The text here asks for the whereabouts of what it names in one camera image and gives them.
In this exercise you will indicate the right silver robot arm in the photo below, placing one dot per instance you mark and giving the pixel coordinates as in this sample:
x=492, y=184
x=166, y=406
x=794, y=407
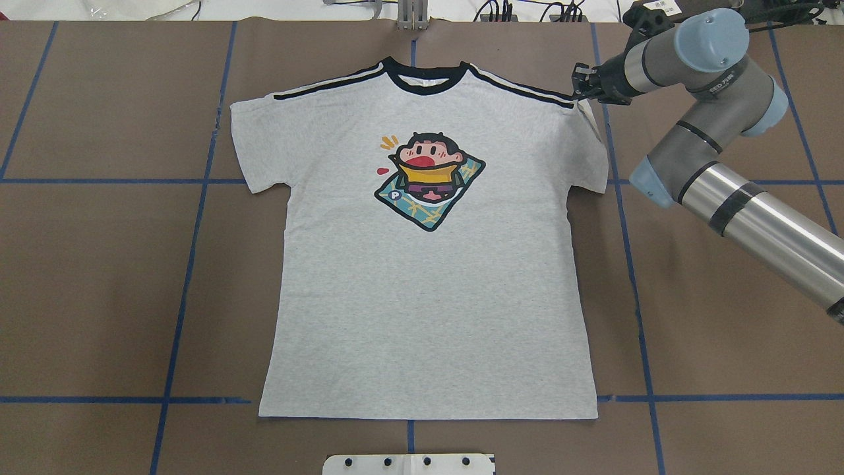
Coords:
x=733, y=97

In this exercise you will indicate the grey cartoon print t-shirt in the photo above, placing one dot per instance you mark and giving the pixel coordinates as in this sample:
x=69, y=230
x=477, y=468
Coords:
x=428, y=266

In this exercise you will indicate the white mounting plate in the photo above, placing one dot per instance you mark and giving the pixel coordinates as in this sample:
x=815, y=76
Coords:
x=436, y=463

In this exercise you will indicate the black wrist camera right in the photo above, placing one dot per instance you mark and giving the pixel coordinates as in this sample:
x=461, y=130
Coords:
x=645, y=23

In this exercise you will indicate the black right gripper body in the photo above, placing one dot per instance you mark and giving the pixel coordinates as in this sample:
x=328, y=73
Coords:
x=611, y=74

